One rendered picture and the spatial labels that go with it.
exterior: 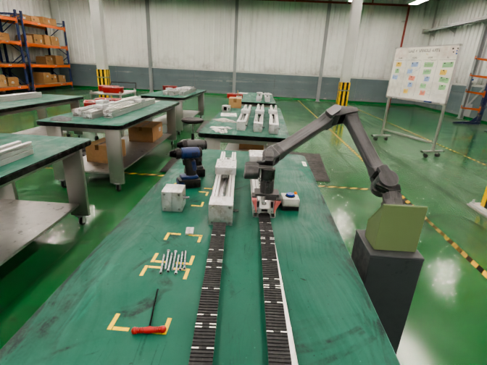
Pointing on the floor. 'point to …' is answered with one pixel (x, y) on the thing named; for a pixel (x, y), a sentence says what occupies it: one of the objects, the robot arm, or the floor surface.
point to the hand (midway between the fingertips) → (264, 211)
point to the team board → (422, 80)
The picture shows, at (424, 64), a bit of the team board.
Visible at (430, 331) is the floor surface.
